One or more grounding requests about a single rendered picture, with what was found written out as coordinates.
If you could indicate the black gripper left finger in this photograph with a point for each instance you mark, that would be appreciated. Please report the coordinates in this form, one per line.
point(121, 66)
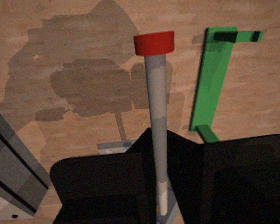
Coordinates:
point(131, 172)

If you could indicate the grey tapered pin with red cap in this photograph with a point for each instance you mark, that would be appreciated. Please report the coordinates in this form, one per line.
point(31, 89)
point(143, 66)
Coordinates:
point(154, 47)

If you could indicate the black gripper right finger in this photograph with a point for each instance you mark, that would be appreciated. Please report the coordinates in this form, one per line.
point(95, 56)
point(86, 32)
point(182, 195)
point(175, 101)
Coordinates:
point(191, 168)

